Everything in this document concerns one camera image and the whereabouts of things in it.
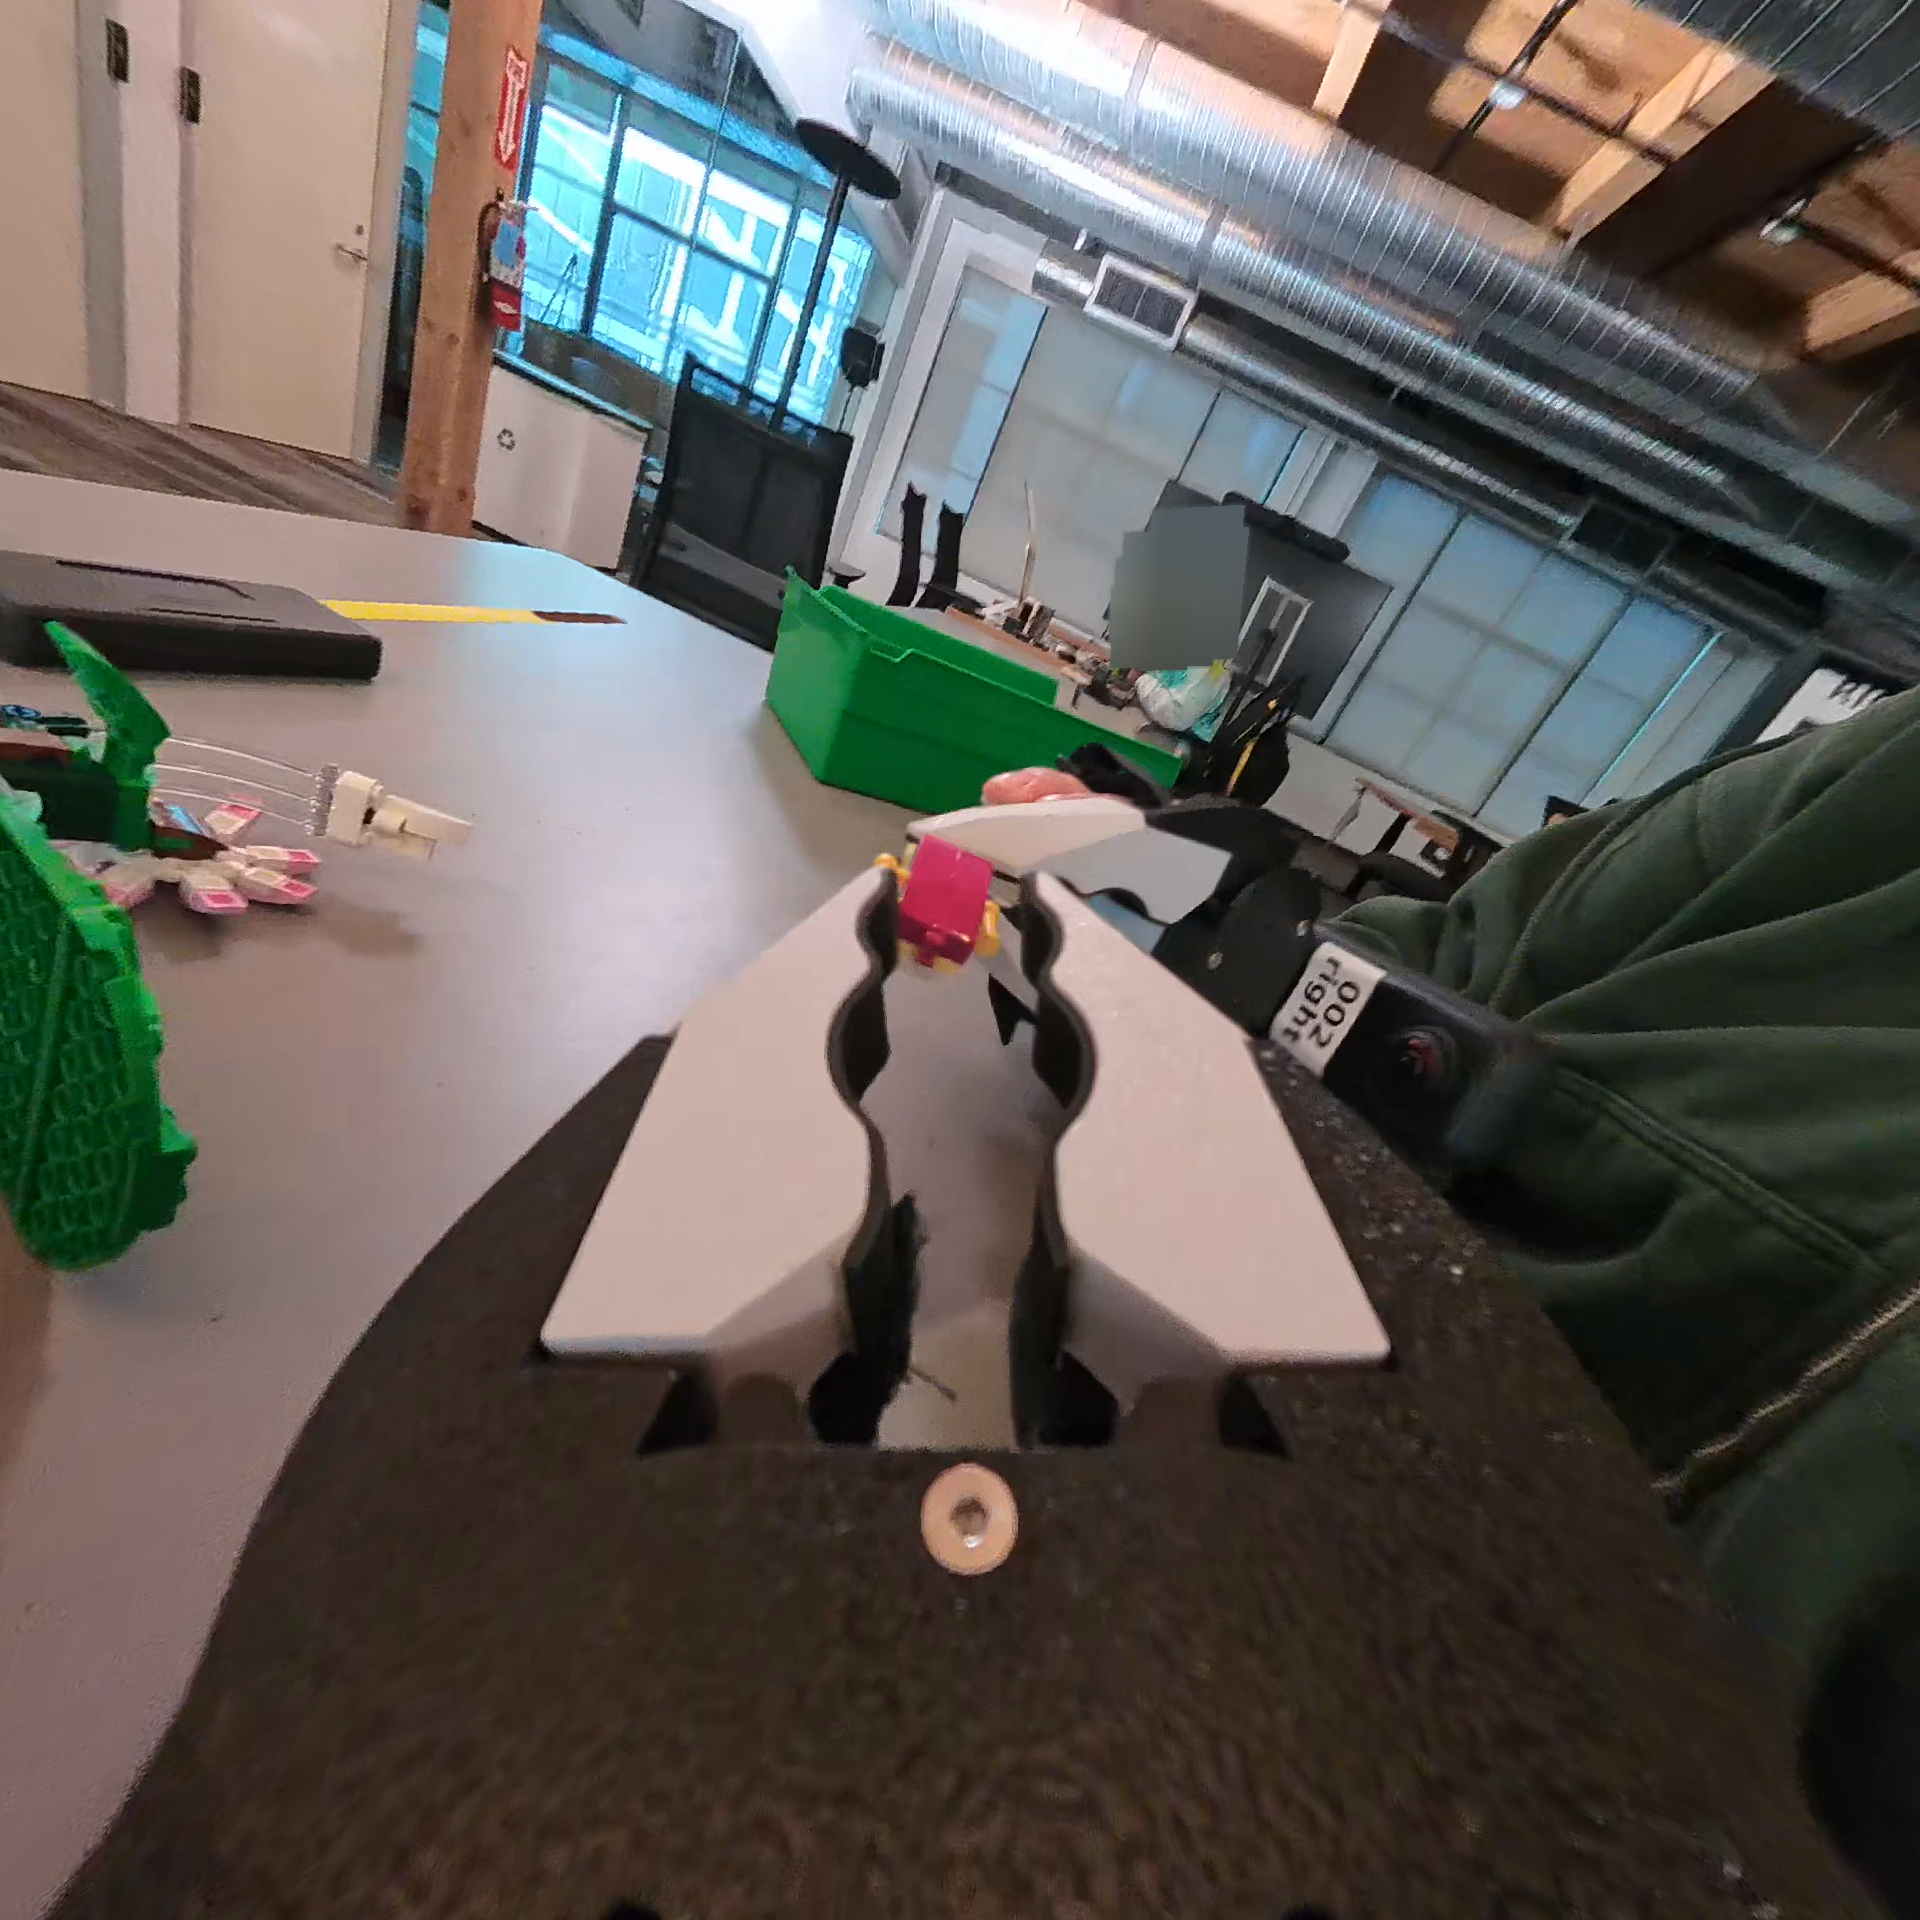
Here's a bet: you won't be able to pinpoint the black floor lamp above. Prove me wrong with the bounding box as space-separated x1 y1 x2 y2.
780 116 904 429

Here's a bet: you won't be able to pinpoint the green plastic bin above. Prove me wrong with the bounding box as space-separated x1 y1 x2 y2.
765 566 1186 818

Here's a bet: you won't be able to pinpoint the white plastic bag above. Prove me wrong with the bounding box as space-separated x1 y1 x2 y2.
1132 661 1231 736

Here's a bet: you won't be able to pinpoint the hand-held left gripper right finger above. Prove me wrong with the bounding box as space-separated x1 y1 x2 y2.
1008 871 1392 1444

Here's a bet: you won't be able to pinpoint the silver ventilation duct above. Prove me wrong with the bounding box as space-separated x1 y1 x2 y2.
844 0 1920 495

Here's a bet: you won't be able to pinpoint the person's green jacket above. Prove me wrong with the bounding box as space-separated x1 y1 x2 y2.
1440 1050 1920 1907

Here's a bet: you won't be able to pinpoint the green lego plant model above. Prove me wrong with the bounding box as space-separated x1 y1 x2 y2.
0 620 200 1272

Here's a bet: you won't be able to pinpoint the pink white lego flower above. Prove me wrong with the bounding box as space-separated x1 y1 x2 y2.
74 803 324 916

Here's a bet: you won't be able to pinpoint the wooden post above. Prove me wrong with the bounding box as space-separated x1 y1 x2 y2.
397 0 544 536

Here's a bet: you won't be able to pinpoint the white door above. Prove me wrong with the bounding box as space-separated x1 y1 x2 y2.
0 0 88 399
183 0 394 463
116 0 189 423

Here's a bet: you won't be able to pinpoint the black flat box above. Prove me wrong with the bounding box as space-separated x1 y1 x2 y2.
0 549 384 684

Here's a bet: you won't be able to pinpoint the white lego piece clear stems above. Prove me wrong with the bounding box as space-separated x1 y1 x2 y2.
150 732 472 866

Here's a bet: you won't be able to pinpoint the black mesh chair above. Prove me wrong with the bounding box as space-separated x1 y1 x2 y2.
626 351 856 648

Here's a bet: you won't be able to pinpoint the white recycling bin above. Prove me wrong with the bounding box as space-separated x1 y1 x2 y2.
471 364 653 571

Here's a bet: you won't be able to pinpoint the white vent grille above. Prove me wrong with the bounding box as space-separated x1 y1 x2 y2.
1084 255 1200 354

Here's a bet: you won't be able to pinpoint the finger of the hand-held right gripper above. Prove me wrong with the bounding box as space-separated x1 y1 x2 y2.
906 795 1152 875
1049 831 1236 959

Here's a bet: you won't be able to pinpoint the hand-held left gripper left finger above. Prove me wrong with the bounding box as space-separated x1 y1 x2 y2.
538 863 922 1444

